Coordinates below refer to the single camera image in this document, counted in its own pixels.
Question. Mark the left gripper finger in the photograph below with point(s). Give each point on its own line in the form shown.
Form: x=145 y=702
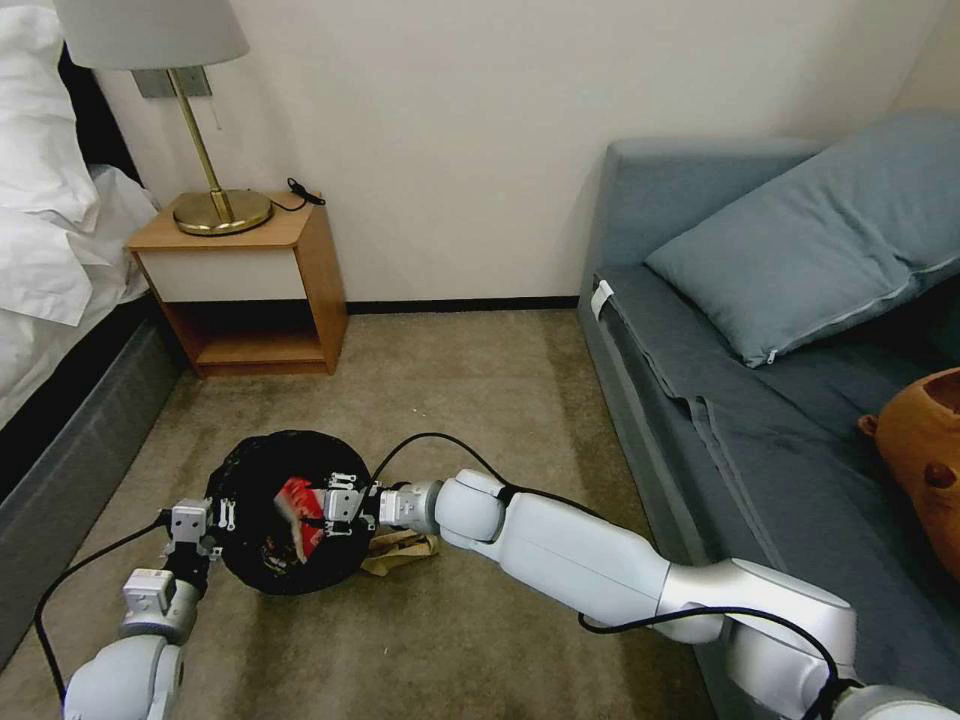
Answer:
x=227 y=514
x=211 y=553

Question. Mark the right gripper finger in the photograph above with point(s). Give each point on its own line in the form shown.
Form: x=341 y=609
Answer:
x=343 y=478
x=339 y=529

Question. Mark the black trash bin with bag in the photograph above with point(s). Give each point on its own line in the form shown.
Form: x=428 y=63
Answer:
x=255 y=559

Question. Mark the red and white wrapper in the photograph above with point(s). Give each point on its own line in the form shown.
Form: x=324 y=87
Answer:
x=298 y=504

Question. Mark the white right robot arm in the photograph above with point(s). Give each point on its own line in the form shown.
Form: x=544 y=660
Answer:
x=585 y=551

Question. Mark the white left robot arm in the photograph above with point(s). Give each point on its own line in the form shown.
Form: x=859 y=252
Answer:
x=142 y=660

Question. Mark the crumpled brown paper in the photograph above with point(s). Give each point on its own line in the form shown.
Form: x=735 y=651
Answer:
x=401 y=553

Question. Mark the grey bed base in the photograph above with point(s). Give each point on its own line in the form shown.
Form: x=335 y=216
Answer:
x=75 y=465

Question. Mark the wooden nightstand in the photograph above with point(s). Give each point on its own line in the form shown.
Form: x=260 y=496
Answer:
x=247 y=296

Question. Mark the black skirting board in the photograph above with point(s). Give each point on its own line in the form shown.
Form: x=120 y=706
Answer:
x=465 y=306

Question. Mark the white duvet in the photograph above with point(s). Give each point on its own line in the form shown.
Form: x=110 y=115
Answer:
x=45 y=285

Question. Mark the white sofa tag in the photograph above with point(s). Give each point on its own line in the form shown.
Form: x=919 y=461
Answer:
x=601 y=298

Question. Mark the blue-grey sofa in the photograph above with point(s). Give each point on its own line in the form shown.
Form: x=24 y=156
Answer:
x=750 y=480

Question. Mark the black headboard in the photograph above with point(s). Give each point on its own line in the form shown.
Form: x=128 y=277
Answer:
x=94 y=120

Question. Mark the white pillow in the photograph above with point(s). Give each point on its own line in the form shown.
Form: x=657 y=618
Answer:
x=34 y=120

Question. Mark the brass lamp with white shade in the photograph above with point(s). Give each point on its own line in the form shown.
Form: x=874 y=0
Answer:
x=150 y=34

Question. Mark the blue-grey cushion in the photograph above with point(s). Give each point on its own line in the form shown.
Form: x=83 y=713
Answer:
x=810 y=247

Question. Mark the orange clay-coloured plush toy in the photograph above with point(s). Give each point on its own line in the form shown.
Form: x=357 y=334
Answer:
x=919 y=457

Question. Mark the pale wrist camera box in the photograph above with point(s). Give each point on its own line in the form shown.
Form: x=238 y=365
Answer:
x=343 y=504
x=189 y=522

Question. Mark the grey wall switch plate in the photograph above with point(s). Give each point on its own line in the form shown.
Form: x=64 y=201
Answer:
x=154 y=84

